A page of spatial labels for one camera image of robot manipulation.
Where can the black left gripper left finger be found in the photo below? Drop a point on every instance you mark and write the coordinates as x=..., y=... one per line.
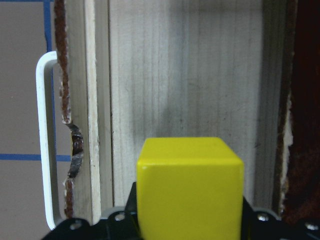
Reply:
x=120, y=224

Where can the dark wooden drawer cabinet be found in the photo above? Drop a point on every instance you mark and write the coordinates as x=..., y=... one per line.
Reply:
x=302, y=199

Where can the white drawer handle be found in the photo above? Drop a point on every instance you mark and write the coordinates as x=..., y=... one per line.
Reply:
x=47, y=137

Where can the yellow wooden block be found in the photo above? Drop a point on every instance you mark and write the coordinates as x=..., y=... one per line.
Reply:
x=189, y=188

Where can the light wooden drawer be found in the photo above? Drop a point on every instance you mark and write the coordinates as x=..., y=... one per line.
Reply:
x=135, y=69

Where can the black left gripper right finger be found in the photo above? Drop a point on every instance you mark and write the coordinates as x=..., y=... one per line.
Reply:
x=263, y=224

